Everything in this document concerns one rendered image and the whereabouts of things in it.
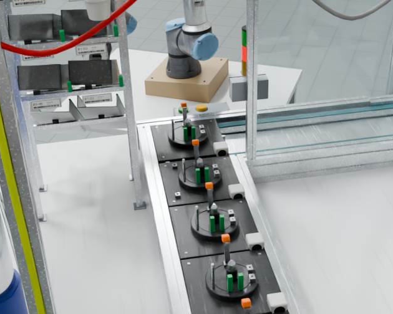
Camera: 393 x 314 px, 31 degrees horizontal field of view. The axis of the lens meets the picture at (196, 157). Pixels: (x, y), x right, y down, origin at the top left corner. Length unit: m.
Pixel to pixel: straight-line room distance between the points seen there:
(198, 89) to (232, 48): 2.58
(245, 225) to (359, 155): 0.59
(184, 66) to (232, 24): 2.97
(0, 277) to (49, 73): 0.72
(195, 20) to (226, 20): 3.19
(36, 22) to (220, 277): 0.88
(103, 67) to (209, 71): 0.94
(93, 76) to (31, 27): 0.23
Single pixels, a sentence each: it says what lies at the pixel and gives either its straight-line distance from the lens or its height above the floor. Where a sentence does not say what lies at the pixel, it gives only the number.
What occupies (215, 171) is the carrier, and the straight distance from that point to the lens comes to 2.26.
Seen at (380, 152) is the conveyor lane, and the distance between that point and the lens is 2.55.
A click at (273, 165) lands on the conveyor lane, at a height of 0.93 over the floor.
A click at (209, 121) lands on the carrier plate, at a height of 0.97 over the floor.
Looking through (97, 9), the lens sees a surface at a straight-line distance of 1.02.
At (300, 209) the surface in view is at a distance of 2.35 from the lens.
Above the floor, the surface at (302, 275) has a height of 0.86.
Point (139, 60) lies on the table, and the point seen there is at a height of 0.86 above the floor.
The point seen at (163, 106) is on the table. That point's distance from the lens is 2.94.
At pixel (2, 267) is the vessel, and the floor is 1.21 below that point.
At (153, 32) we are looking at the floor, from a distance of 5.83.
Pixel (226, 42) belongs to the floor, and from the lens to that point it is 5.58.
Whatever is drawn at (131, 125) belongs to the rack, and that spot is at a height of 1.17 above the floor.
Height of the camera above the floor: 2.28
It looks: 33 degrees down
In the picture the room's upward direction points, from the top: 2 degrees counter-clockwise
